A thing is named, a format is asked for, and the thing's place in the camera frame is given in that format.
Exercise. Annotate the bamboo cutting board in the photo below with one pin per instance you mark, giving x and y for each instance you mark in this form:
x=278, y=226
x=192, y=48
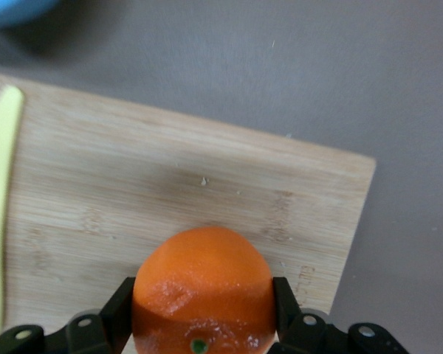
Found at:
x=170, y=166

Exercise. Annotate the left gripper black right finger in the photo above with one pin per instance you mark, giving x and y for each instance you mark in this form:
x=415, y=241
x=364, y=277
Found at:
x=310, y=332

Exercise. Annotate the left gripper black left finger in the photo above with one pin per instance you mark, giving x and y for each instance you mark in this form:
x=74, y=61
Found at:
x=96, y=332

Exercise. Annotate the blue bowl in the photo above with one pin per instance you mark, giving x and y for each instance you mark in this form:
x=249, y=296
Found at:
x=14, y=11

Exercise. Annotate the orange mandarin fruit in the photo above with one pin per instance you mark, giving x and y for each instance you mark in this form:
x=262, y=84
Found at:
x=203, y=280

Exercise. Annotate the yellow plastic knife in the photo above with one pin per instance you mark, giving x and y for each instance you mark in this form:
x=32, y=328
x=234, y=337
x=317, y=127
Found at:
x=0, y=184

